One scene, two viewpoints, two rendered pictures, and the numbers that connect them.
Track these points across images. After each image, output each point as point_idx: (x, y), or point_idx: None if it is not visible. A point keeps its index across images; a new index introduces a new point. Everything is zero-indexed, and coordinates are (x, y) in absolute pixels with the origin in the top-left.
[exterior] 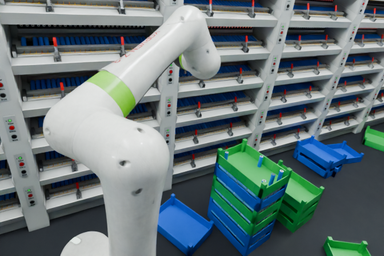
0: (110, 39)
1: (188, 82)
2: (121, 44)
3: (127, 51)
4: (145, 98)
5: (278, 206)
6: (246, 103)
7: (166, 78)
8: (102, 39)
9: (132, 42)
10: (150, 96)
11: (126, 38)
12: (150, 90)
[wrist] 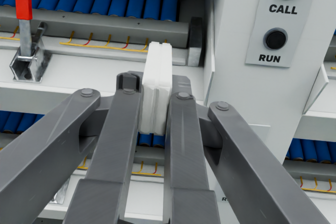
0: None
1: (319, 184)
2: (18, 18)
3: (65, 48)
4: (124, 219)
5: None
6: None
7: (216, 182)
8: None
9: (109, 9)
10: (141, 219)
11: None
12: (152, 192)
